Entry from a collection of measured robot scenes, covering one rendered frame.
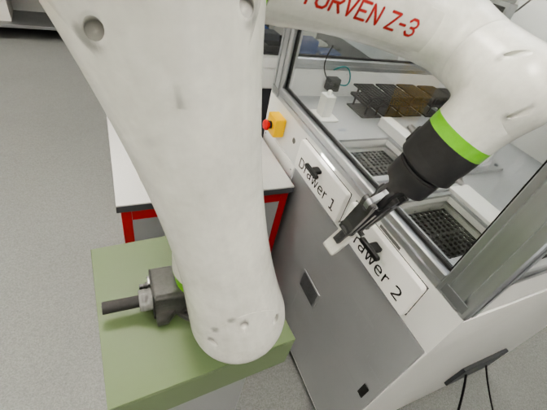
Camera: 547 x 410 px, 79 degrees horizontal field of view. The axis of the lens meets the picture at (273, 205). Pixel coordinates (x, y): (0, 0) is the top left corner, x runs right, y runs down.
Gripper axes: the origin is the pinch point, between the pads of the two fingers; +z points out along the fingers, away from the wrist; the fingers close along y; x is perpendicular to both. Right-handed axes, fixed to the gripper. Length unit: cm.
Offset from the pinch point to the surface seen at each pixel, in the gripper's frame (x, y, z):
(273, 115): -59, -36, 21
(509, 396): 79, -124, 61
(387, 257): 5.8, -21.5, 7.1
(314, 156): -32.3, -31.2, 13.2
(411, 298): 16.0, -19.4, 6.9
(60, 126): -201, -10, 160
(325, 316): 9, -34, 49
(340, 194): -15.9, -27.2, 11.1
